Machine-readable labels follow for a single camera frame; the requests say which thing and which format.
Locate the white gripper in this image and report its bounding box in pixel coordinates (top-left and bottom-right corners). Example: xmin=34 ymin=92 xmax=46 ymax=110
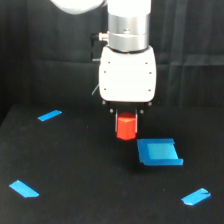
xmin=99 ymin=46 xmax=156 ymax=135

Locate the red hexagonal block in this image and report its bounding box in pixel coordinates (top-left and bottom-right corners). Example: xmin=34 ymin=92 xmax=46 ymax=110
xmin=117 ymin=112 xmax=136 ymax=140

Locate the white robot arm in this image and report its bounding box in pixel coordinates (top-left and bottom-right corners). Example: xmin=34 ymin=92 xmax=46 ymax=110
xmin=50 ymin=0 xmax=156 ymax=140

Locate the blue taped square marker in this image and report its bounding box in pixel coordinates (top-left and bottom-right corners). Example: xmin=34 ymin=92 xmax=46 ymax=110
xmin=137 ymin=138 xmax=183 ymax=166

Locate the blue tape strip far left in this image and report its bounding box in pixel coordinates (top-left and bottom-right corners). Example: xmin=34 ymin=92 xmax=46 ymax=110
xmin=38 ymin=110 xmax=62 ymax=122

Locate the blue tape strip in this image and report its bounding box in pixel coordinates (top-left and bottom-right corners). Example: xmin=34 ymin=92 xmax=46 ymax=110
xmin=9 ymin=180 xmax=39 ymax=198
xmin=38 ymin=110 xmax=62 ymax=122
xmin=181 ymin=188 xmax=211 ymax=206

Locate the black backdrop curtain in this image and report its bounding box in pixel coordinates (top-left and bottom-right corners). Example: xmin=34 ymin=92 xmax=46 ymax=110
xmin=0 ymin=0 xmax=224 ymax=123

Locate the blue tape strip near right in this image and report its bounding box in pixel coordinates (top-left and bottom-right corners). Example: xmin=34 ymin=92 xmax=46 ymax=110
xmin=181 ymin=188 xmax=211 ymax=206

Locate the blue tape strip near left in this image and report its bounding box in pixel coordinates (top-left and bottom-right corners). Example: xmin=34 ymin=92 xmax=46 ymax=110
xmin=9 ymin=180 xmax=39 ymax=198

